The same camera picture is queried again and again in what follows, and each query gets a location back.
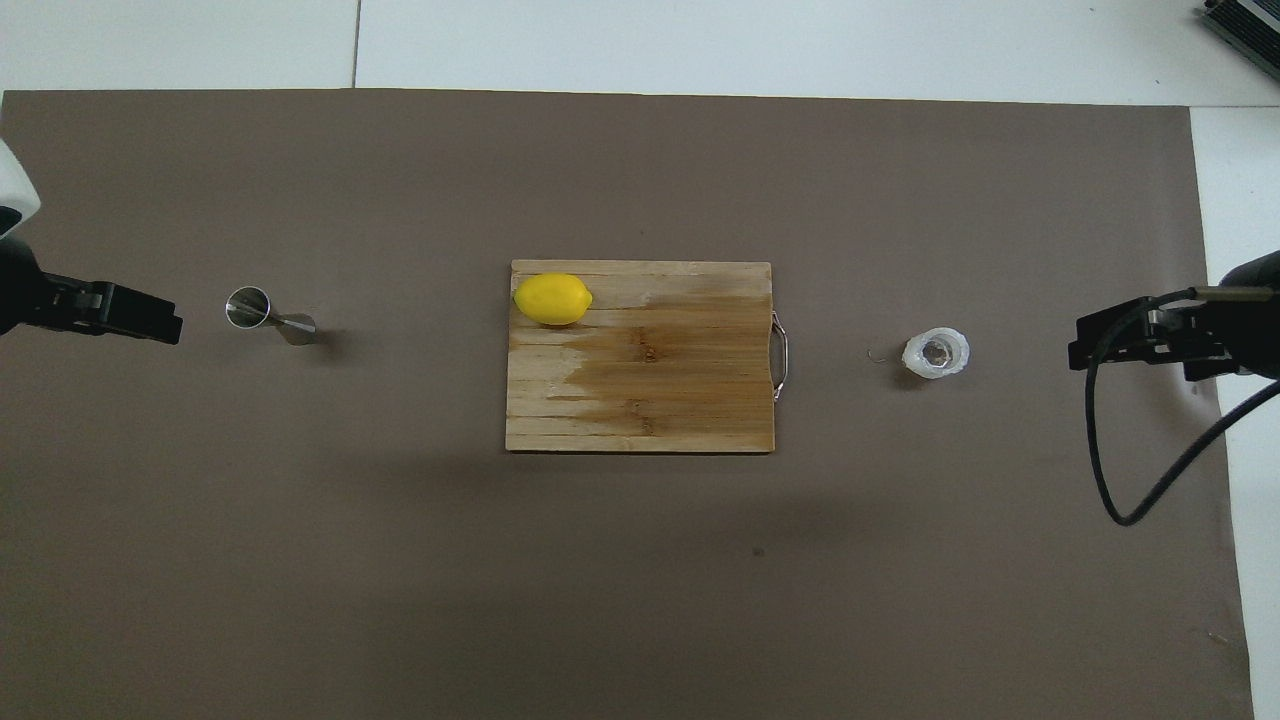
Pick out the grey ridged metal device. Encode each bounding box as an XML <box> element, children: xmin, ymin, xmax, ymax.
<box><xmin>1198</xmin><ymin>0</ymin><xmax>1280</xmax><ymax>56</ymax></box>

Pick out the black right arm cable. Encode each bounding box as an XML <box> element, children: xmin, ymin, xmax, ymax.
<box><xmin>1085</xmin><ymin>285</ymin><xmax>1280</xmax><ymax>528</ymax></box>

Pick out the wooden cutting board, metal handle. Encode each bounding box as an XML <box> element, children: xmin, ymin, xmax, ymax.
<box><xmin>504</xmin><ymin>260</ymin><xmax>791</xmax><ymax>456</ymax></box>

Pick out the steel double jigger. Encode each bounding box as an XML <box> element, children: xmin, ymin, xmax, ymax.
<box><xmin>225</xmin><ymin>286</ymin><xmax>318</xmax><ymax>347</ymax></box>

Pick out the clear glass cup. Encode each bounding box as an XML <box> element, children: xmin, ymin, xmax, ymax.
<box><xmin>901</xmin><ymin>326</ymin><xmax>971</xmax><ymax>381</ymax></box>

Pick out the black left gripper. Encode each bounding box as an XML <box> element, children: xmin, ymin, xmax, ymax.
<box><xmin>0</xmin><ymin>234</ymin><xmax>184</xmax><ymax>346</ymax></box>

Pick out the yellow lemon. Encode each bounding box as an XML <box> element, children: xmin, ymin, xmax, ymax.
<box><xmin>513</xmin><ymin>273</ymin><xmax>594</xmax><ymax>327</ymax></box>

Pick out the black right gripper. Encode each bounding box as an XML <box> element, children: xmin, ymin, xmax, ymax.
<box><xmin>1068</xmin><ymin>250</ymin><xmax>1280</xmax><ymax>382</ymax></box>

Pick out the brown table mat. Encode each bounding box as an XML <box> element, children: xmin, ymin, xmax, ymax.
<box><xmin>0</xmin><ymin>88</ymin><xmax>1256</xmax><ymax>720</ymax></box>

